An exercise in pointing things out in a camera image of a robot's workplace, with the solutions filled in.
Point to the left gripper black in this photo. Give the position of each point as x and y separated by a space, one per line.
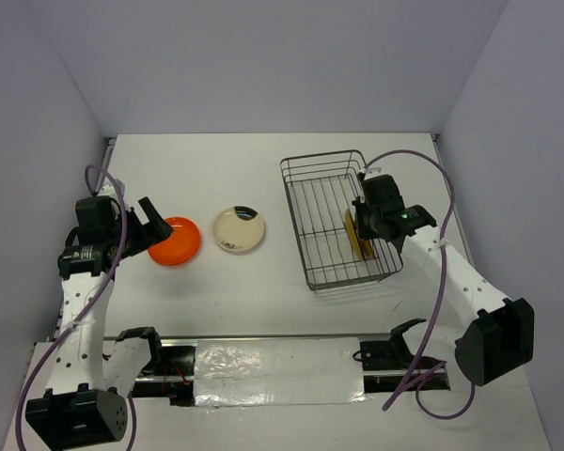
156 228

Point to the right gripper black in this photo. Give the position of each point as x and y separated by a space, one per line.
364 232

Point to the orange plate front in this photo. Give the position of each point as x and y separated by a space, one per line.
181 246

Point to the mustard plate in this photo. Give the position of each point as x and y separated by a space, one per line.
366 249
352 236

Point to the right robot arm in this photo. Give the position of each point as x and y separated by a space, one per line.
499 332

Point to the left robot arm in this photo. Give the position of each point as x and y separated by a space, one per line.
85 399

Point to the silver tape sheet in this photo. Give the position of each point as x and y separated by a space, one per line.
277 372

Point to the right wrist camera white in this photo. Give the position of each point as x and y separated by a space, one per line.
369 173

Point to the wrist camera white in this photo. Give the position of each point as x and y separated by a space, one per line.
115 190
369 173

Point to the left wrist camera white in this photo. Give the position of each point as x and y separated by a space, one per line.
115 190

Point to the wire dish rack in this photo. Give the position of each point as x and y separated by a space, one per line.
320 188

